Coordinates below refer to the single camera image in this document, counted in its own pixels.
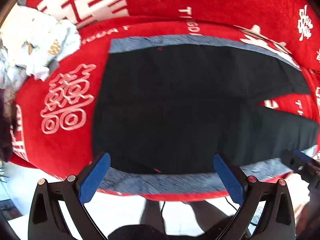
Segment person's leg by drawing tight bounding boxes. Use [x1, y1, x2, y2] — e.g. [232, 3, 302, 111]
[139, 200, 166, 232]
[190, 200, 239, 233]

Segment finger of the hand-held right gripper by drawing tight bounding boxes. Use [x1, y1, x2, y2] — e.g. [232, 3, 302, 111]
[282, 149, 305, 173]
[293, 149, 320, 170]

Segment red printed blanket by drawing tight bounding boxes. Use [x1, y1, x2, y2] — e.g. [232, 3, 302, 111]
[7, 0, 320, 203]

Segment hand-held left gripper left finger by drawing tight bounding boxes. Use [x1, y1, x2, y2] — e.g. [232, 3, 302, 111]
[27, 152, 112, 240]

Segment white floral cloth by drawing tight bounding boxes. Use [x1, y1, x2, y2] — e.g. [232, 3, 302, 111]
[0, 4, 82, 90]

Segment black cable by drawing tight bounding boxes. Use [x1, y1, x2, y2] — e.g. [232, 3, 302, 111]
[159, 201, 166, 233]

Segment black pants with grey stripe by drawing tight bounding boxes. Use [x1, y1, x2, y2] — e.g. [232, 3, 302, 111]
[92, 35, 319, 188]

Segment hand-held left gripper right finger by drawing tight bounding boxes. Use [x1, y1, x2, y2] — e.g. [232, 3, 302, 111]
[213, 153, 297, 240]

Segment dark cloth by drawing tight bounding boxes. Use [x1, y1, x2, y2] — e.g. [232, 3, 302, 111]
[0, 87, 18, 163]

